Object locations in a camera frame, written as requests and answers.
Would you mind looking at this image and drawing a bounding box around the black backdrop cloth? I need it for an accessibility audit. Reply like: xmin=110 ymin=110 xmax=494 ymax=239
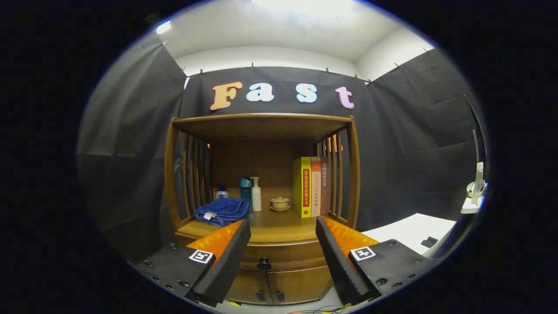
xmin=78 ymin=33 xmax=487 ymax=262

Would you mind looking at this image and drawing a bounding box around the orange and white book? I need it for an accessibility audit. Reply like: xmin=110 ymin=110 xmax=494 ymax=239
xmin=310 ymin=157 xmax=322 ymax=217

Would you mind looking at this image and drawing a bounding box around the blue folded towel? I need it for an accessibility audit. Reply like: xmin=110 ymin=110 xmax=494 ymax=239
xmin=194 ymin=198 xmax=251 ymax=227

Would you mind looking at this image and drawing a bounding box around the brown book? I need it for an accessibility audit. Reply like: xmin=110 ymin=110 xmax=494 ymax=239
xmin=320 ymin=157 xmax=331 ymax=216

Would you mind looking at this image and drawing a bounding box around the white pump bottle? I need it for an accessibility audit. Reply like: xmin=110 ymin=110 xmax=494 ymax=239
xmin=250 ymin=176 xmax=262 ymax=212

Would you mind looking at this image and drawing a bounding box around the teal bottle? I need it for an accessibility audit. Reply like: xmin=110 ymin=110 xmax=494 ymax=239
xmin=239 ymin=176 xmax=252 ymax=205

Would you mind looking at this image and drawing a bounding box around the yellow book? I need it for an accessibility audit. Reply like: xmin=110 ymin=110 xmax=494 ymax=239
xmin=293 ymin=157 xmax=312 ymax=218

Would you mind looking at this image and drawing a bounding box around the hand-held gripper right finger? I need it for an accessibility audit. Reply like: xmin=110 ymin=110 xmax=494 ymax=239
xmin=315 ymin=215 xmax=436 ymax=306

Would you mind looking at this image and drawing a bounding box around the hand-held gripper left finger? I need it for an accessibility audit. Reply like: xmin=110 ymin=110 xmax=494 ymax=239
xmin=133 ymin=218 xmax=252 ymax=308

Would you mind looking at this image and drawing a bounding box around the wooden drawer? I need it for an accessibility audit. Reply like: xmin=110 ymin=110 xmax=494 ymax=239
xmin=238 ymin=240 xmax=330 ymax=272

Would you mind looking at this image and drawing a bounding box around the wooden cabinet door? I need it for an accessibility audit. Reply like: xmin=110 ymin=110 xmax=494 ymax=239
xmin=267 ymin=266 xmax=334 ymax=304
xmin=227 ymin=270 xmax=273 ymax=306

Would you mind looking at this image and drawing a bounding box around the white stand device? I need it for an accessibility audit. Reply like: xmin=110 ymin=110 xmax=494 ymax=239
xmin=461 ymin=162 xmax=488 ymax=214

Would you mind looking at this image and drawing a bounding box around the tangle of cables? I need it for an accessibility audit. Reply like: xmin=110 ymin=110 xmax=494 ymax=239
xmin=286 ymin=305 xmax=362 ymax=314

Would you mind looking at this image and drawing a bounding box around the wooden countertop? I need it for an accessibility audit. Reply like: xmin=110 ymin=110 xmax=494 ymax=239
xmin=177 ymin=208 xmax=349 ymax=245

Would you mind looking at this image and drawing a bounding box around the wooden cabinet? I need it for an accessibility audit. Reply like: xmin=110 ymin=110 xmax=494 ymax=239
xmin=164 ymin=113 xmax=361 ymax=306

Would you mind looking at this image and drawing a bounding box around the white side table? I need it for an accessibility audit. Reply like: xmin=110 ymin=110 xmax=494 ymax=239
xmin=362 ymin=213 xmax=457 ymax=256

